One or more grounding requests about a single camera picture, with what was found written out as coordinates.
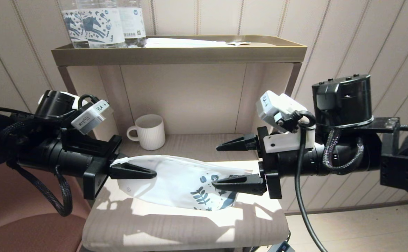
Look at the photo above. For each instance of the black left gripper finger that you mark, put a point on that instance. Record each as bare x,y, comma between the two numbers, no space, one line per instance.
127,173

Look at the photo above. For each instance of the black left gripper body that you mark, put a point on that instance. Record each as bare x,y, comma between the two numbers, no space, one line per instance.
99,171

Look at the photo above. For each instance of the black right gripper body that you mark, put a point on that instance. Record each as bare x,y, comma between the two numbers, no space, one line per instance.
268,164

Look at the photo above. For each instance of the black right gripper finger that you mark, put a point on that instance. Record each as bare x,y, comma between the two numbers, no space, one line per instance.
245,143
245,183

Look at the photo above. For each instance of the white floral zip pouch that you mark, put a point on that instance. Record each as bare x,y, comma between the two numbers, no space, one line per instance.
179,182

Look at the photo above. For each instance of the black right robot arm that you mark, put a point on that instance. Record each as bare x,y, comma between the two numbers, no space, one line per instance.
364,154

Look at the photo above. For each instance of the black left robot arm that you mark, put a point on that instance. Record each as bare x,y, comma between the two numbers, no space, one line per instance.
43,154

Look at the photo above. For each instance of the white ribbed ceramic mug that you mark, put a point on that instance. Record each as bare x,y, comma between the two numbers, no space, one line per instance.
151,134

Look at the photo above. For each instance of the blue black base device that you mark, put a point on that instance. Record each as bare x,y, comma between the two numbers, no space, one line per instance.
282,247

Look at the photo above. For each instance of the light wood shelf table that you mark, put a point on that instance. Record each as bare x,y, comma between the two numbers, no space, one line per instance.
190,94

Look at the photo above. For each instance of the reddish brown chair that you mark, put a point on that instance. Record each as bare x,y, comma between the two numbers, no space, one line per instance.
15,231

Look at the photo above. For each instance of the bronze metal tray top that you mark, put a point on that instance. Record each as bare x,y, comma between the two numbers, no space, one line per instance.
176,55

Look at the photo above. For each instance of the flat white plastic packet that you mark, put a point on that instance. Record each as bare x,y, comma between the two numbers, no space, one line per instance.
179,42

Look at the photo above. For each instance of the clear bottle horse print label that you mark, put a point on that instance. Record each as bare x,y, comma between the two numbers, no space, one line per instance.
71,29
100,29

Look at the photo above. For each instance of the clear bottle barcode label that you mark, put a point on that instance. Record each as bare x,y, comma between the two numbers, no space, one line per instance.
132,26

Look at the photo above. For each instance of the white right camera bracket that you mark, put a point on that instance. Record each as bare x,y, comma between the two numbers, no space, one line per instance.
284,143

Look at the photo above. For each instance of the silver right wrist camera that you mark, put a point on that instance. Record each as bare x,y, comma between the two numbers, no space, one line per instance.
273,106

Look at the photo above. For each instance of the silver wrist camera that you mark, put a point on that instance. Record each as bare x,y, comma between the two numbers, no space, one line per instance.
273,106
92,117

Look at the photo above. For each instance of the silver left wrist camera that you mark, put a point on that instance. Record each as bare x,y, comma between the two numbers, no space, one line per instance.
92,117

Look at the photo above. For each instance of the brown wall baseboard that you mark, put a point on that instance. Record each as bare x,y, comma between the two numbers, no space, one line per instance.
364,207

